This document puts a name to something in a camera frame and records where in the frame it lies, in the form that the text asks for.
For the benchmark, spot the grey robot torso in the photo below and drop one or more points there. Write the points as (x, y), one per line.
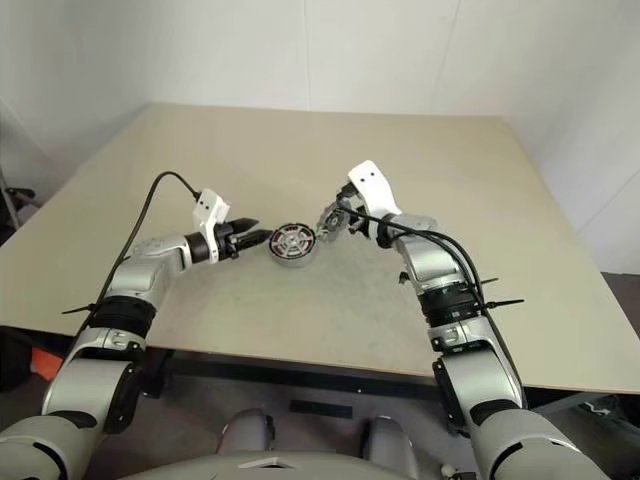
(250, 467)

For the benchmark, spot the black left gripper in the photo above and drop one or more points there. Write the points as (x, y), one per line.
(229, 242)

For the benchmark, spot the black rectangular label plate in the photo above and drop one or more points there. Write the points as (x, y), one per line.
(322, 409)

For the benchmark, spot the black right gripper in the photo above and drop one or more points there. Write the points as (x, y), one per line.
(354, 212)

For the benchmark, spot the black table frame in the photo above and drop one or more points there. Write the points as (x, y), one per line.
(300, 372)

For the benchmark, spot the black rotor wheel silver spokes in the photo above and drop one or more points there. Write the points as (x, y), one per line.
(292, 240)

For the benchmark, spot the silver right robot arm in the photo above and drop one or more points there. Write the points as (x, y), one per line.
(435, 255)

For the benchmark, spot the motor stator housing copper coils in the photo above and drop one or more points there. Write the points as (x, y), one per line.
(295, 261)

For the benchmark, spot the grey metal floor clutter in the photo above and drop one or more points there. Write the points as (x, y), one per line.
(595, 407)

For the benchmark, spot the silver motor cover with circuit board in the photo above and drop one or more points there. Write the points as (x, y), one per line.
(330, 224)

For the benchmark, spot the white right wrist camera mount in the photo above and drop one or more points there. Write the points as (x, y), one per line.
(375, 190)

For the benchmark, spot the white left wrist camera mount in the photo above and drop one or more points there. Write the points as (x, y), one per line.
(207, 210)

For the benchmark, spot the black zip tie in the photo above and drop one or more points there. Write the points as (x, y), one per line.
(75, 311)
(507, 302)
(487, 281)

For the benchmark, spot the black chair base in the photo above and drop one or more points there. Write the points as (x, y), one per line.
(17, 197)

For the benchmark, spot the orange object on floor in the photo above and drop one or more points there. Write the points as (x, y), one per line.
(47, 365)

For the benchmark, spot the grey rounded robot leg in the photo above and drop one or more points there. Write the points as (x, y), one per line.
(250, 430)
(392, 437)

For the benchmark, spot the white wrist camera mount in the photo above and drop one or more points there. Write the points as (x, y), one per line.
(375, 190)
(207, 210)

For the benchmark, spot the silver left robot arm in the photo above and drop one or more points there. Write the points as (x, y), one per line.
(135, 270)

